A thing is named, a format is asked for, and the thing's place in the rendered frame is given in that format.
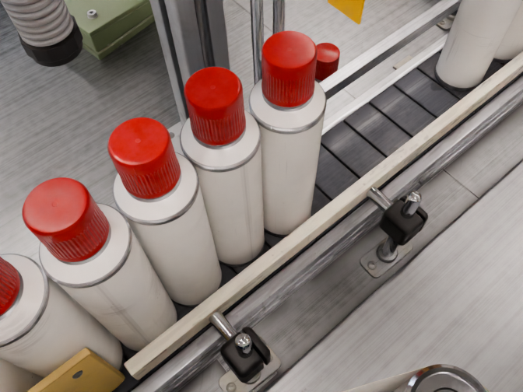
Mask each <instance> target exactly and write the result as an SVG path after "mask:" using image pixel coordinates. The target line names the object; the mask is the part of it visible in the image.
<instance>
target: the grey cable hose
mask: <svg viewBox="0 0 523 392"><path fill-rule="evenodd" d="M0 1H1V3H2V4H3V6H4V8H5V10H6V12H7V13H8V15H9V17H10V19H11V20H12V22H13V24H14V26H15V27H16V29H17V31H18V35H19V40H20V43H21V44H22V46H23V48H24V50H25V52H26V53H27V55H28V56H30V57H31V58H32V59H33V60H34V61H35V62H36V63H38V64H39V65H43V66H47V67H57V66H61V65H65V64H67V63H69V62H70V61H72V60H74V59H75V58H76V57H77V56H78V55H79V54H80V52H81V50H82V39H83V37H82V34H81V31H80V29H79V26H78V24H77V22H76V20H75V17H74V16H72V15H70V12H69V10H68V8H67V5H66V3H65V1H64V0H0Z"/></svg>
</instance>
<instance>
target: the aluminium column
mask: <svg viewBox="0 0 523 392"><path fill-rule="evenodd" d="M200 2H201V9H202V22H203V29H204V36H205V49H206V54H207V61H208V66H209V67H221V68H226V69H228V70H230V59H229V52H228V44H227V37H226V22H225V15H224V7H223V0H200ZM150 4H151V7H152V11H153V15H154V19H155V22H156V28H157V31H158V34H159V38H160V43H161V46H162V49H163V55H164V58H165V62H166V65H167V71H168V73H169V76H170V82H171V85H172V89H173V92H174V98H175V101H176V104H177V109H178V113H179V116H180V119H181V125H182V127H183V125H184V123H185V121H186V120H187V119H188V118H189V114H188V108H187V104H186V101H185V97H184V86H185V83H186V82H187V81H188V79H189V78H190V77H191V76H192V75H193V74H194V73H195V72H197V71H198V70H201V69H203V68H205V65H204V60H203V55H202V46H201V41H200V36H199V31H198V23H197V18H196V13H195V3H194V0H150Z"/></svg>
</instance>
